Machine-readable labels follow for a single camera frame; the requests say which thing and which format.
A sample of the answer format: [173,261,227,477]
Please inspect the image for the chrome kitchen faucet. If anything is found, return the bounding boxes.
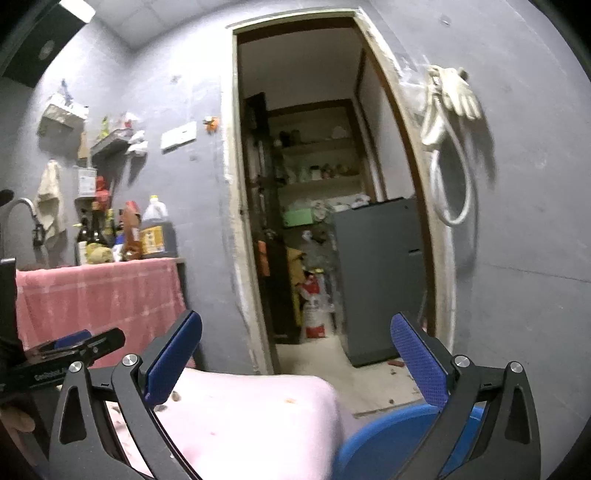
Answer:
[1,190,48,271]

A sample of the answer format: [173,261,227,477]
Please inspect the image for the left human hand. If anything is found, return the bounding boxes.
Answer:
[1,408,35,435]

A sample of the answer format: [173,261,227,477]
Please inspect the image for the pink plaid counter cloth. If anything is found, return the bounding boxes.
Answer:
[16,258,185,367]

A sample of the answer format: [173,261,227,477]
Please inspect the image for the brown sauce bottle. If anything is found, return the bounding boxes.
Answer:
[121,201,141,261]

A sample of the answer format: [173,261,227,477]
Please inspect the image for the dark glass bottle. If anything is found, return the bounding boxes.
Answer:
[87,201,108,247]

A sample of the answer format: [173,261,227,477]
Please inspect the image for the beige hanging towel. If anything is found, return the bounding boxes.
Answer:
[34,159,66,249]

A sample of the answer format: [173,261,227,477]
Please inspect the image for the large cooking oil jug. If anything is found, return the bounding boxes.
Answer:
[140,195,178,258]

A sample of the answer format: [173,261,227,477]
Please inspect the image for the pink floral table cloth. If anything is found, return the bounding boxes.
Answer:
[154,369,360,479]

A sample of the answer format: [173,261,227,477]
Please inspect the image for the red white sack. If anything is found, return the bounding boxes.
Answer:
[297,270,332,340]

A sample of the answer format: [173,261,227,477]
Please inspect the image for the green box on shelf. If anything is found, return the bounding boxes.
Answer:
[283,208,315,228]

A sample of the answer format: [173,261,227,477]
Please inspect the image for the white hanging gloves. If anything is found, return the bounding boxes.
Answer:
[421,64,482,149]

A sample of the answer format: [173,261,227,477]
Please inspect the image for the metal wall shelf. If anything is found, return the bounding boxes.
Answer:
[90,128,133,161]

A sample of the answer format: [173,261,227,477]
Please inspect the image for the white wall rack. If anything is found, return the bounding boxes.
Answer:
[37,93,89,136]

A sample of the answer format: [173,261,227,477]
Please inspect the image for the white wall switch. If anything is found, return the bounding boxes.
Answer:
[160,121,197,152]

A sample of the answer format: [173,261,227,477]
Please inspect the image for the orange wall hook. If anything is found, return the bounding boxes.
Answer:
[202,116,219,135]

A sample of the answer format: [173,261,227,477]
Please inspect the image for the white coiled hose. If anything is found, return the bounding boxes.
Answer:
[428,124,476,227]

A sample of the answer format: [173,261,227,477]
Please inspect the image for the wooden door frame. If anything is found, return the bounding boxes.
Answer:
[221,6,457,375]

